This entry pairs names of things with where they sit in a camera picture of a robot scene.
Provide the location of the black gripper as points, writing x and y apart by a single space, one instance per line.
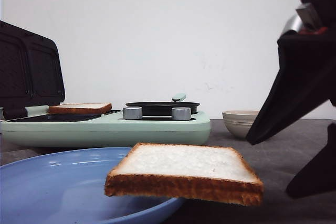
322 12

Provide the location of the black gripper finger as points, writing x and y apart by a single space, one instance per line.
305 80
318 176

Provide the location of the beige ceramic bowl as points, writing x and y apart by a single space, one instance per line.
239 122

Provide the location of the bread slice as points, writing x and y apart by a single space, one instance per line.
80 108
209 173

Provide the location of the breakfast maker hinged lid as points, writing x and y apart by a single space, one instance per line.
30 72

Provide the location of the mint green breakfast maker base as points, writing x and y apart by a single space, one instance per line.
106 130

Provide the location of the right silver control knob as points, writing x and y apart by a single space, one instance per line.
181 113

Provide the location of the silver control knob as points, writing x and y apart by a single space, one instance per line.
132 113
181 113

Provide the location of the black frying pan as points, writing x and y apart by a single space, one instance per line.
164 108

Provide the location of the left silver control knob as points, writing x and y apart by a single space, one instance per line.
132 113

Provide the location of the blue plate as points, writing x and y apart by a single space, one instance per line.
68 187

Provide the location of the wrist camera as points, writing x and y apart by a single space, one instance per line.
306 17

